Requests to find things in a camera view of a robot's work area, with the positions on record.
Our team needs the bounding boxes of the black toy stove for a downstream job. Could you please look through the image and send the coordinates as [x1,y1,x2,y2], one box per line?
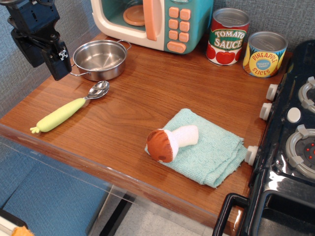
[213,40,315,236]

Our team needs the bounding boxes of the plush brown mushroom toy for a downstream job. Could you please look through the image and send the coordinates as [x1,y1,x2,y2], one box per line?
[146,125,199,163]

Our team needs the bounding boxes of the light teal folded cloth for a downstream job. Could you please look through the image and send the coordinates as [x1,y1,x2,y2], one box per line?
[160,108,247,188]

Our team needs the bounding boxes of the orange plush object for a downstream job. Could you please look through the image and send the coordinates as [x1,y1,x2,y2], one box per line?
[11,226,34,236]

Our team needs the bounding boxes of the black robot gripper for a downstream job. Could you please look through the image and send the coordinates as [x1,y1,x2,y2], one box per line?
[4,0,72,81]

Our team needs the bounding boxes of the stainless steel pot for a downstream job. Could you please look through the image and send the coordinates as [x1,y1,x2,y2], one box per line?
[71,39,132,82]

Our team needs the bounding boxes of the pineapple slices can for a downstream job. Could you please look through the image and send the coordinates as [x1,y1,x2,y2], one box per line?
[243,31,288,78]

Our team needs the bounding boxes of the teal toy microwave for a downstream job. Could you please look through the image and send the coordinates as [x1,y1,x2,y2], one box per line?
[91,0,214,55]

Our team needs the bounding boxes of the tomato sauce can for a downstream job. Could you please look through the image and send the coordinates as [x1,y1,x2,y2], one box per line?
[206,8,250,65]

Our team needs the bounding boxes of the spoon with green handle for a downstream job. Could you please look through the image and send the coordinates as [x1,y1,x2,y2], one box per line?
[30,81,110,134]

